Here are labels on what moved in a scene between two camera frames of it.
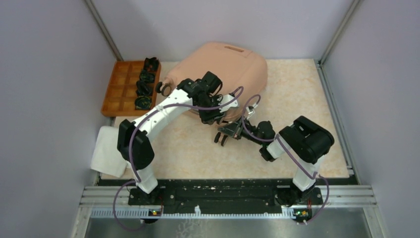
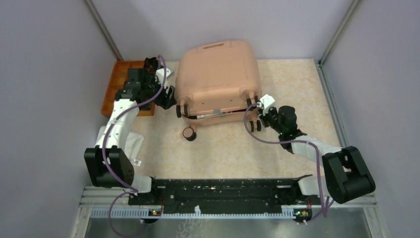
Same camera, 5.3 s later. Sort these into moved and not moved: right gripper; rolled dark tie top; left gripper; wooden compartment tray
Moved: right gripper; left gripper
Not moved: rolled dark tie top; wooden compartment tray
